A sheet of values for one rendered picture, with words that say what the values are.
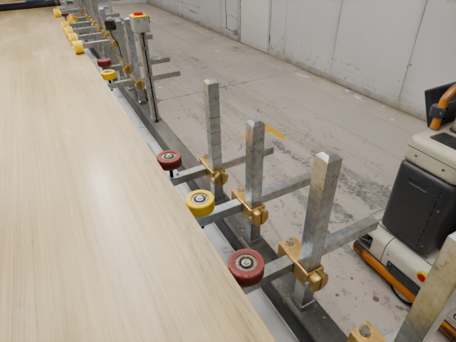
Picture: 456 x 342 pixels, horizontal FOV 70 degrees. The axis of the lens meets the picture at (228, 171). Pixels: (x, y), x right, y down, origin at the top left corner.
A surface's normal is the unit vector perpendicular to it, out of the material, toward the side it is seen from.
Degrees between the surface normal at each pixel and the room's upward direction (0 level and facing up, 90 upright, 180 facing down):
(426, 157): 90
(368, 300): 0
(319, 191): 90
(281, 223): 0
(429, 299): 90
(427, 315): 90
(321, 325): 0
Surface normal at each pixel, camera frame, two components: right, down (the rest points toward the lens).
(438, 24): -0.88, 0.29
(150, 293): -0.03, -0.82
